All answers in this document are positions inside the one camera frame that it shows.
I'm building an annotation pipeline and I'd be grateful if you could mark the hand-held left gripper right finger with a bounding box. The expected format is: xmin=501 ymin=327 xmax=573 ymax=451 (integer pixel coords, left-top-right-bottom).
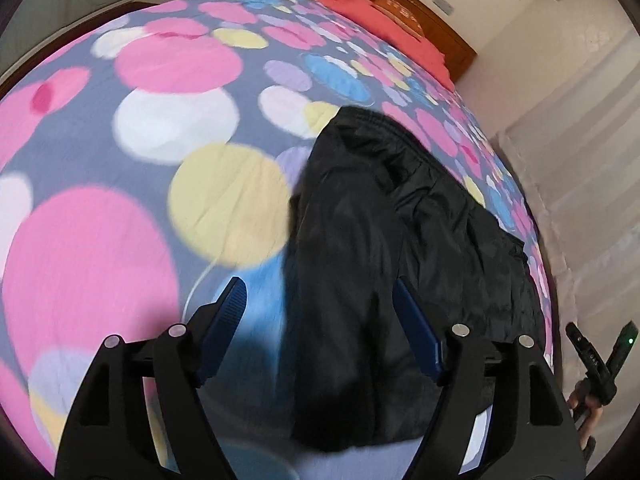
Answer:
xmin=392 ymin=277 xmax=588 ymax=480

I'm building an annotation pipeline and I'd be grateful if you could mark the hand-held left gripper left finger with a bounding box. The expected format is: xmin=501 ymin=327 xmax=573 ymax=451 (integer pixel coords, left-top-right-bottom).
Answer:
xmin=55 ymin=276 xmax=248 ymax=480

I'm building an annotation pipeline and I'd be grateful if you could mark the black puffer jacket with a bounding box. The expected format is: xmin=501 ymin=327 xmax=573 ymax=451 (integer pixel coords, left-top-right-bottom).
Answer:
xmin=280 ymin=105 xmax=548 ymax=453

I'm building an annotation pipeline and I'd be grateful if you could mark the person's right hand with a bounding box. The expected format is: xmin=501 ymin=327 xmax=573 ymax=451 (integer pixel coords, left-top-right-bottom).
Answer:
xmin=567 ymin=379 xmax=603 ymax=452

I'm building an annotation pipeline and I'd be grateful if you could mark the dotted colourful bed sheet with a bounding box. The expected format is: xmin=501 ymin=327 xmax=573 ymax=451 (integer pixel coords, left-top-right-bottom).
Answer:
xmin=0 ymin=0 xmax=556 ymax=480

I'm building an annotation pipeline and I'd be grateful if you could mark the cream curtain along bed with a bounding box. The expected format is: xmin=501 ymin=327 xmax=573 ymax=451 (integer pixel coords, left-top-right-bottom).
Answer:
xmin=492 ymin=20 xmax=640 ymax=461

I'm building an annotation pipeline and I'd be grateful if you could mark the wooden bed headboard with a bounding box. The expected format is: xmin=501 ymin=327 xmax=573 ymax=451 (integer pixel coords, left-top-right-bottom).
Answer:
xmin=292 ymin=0 xmax=478 ymax=83

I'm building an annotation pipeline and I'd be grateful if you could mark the orange cushion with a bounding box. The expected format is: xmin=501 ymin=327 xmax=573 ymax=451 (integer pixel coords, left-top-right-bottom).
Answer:
xmin=372 ymin=0 xmax=427 ymax=40

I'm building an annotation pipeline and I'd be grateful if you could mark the red folded blanket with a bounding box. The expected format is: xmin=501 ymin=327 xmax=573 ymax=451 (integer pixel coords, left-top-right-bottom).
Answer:
xmin=320 ymin=0 xmax=453 ymax=86

